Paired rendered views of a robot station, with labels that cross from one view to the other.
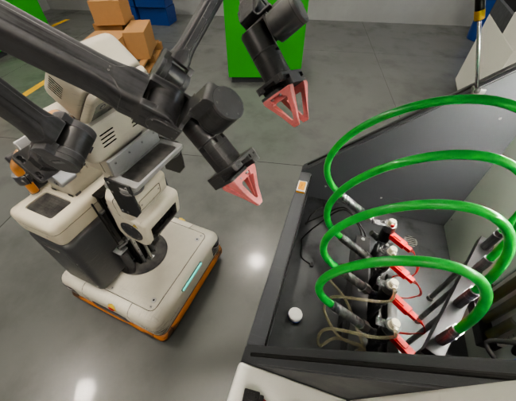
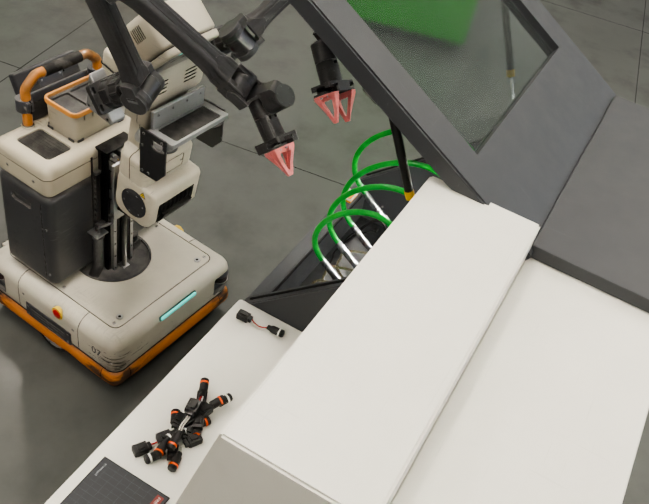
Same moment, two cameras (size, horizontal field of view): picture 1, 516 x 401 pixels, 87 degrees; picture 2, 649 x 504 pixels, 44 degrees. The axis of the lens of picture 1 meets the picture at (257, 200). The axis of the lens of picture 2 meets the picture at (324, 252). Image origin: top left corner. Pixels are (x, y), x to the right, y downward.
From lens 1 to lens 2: 1.45 m
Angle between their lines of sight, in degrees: 5
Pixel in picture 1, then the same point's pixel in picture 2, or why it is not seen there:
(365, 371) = (325, 286)
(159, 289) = (129, 306)
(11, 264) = not seen: outside the picture
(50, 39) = (191, 35)
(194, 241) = (192, 261)
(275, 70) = (328, 77)
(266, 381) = (258, 313)
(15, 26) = (177, 27)
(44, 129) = (138, 74)
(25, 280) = not seen: outside the picture
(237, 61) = not seen: outside the picture
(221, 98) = (281, 91)
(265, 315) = (270, 283)
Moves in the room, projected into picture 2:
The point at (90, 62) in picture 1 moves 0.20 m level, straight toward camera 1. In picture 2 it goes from (207, 51) to (228, 99)
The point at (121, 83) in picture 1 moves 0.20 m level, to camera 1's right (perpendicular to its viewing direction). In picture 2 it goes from (221, 67) to (304, 88)
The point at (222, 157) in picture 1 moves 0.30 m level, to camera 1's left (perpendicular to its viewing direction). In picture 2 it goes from (270, 131) to (151, 100)
